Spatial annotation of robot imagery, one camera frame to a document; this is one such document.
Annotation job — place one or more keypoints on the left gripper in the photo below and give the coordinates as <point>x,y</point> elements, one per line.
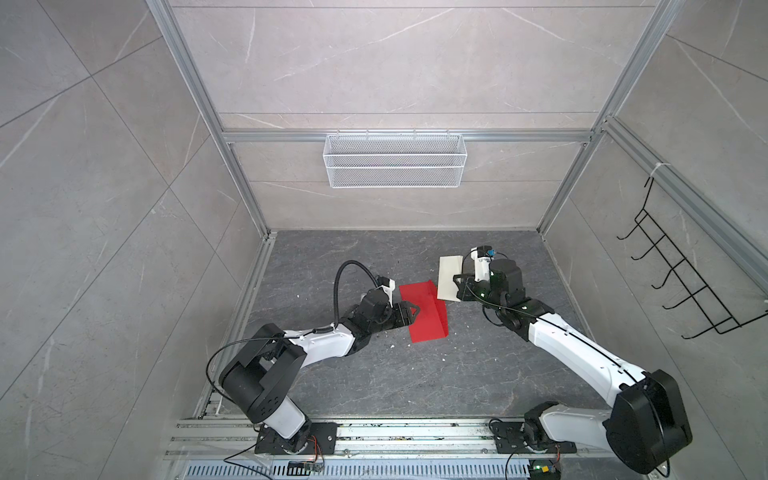
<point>405,313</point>

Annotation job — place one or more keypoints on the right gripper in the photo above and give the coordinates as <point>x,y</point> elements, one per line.
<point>465,287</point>

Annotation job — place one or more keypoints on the red envelope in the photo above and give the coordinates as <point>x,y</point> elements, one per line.
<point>431,321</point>

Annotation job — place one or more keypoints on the beige letter paper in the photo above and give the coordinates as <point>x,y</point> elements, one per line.
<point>449,266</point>

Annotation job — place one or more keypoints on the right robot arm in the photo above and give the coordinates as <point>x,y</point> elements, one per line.
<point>644,422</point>

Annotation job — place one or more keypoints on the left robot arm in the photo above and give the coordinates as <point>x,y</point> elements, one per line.
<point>258,379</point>

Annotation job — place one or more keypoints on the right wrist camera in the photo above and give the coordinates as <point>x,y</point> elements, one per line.
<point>482,257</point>

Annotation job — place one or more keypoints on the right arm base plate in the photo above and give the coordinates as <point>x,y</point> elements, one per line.
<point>518,437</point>

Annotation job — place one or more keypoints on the white wire mesh basket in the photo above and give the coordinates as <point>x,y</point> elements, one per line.
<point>417,160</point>

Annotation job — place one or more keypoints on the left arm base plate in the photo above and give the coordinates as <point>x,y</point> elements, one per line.
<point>311,439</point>

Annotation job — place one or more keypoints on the black wire hook rack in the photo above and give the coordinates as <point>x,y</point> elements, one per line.
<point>718,318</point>

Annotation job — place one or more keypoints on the grey slotted cable duct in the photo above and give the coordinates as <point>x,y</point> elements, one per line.
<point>365,469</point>

